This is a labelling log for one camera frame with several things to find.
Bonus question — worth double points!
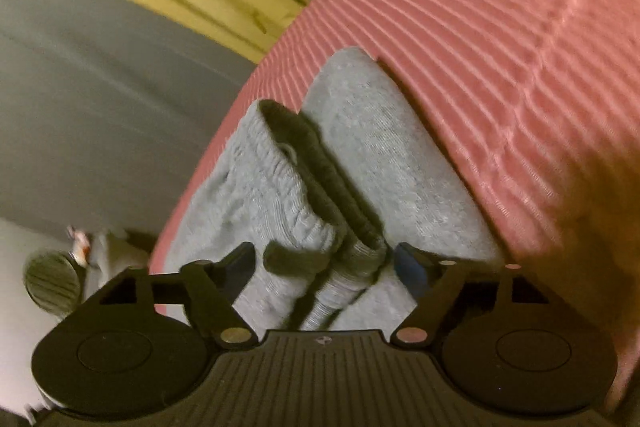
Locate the grey sweatpants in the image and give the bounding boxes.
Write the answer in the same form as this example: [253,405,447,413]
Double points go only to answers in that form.
[164,48,503,334]

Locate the white cloth by bed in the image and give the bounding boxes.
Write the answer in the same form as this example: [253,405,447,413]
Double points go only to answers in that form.
[82,229,150,301]

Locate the small pink figurine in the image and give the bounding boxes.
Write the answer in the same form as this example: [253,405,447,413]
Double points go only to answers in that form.
[66,225,93,268]

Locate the round black slatted fan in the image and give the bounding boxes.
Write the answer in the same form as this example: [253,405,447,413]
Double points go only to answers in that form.
[23,251,86,320]

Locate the grey curtain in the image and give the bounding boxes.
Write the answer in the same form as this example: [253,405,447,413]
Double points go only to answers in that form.
[1,0,258,236]

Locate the pink ribbed bedspread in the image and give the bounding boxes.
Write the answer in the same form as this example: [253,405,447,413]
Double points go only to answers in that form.
[152,0,639,426]

